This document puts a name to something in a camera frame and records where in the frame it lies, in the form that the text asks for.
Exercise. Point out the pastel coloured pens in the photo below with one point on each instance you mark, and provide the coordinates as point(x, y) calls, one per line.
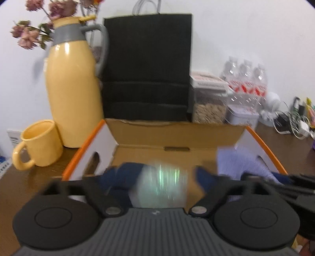
point(309, 108)

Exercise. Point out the clear container of seeds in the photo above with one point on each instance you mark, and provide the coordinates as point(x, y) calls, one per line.
point(209, 110)

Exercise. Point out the yellow thermos jug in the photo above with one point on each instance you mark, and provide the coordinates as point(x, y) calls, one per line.
point(73, 98)

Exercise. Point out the lavender cloth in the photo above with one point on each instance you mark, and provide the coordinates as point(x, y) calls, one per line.
point(233, 160)

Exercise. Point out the orange-edged cardboard box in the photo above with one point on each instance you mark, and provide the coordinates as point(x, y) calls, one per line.
point(172, 135)

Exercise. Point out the black paper bag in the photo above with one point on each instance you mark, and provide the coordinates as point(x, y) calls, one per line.
point(147, 61)

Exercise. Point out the yellow mug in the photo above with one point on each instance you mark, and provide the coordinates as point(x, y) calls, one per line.
point(41, 145)

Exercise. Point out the white charger plug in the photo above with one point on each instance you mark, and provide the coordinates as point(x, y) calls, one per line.
point(305, 128)

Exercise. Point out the blue and white packet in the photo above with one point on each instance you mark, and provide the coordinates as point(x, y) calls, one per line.
point(3, 163)

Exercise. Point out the clear plastic packet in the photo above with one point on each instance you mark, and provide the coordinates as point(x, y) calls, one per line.
point(160, 187)

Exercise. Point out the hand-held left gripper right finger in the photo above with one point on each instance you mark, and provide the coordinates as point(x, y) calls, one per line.
point(204, 179)

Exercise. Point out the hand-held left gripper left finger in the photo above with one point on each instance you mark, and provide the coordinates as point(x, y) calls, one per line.
point(115, 177)

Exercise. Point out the flat white box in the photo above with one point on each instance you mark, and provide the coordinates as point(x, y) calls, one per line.
point(208, 78)

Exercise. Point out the clear water bottle red label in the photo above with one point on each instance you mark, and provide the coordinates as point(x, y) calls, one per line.
point(246, 81)
point(259, 83)
point(231, 78)

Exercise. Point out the black power adapter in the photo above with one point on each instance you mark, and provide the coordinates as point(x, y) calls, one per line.
point(283, 121)

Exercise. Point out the pale printed tin box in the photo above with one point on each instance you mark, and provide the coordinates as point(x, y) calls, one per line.
point(242, 115)

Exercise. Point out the dried pink flowers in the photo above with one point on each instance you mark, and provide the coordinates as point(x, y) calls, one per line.
point(27, 37)

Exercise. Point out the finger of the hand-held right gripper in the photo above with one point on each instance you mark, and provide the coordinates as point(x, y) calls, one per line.
point(290, 184)

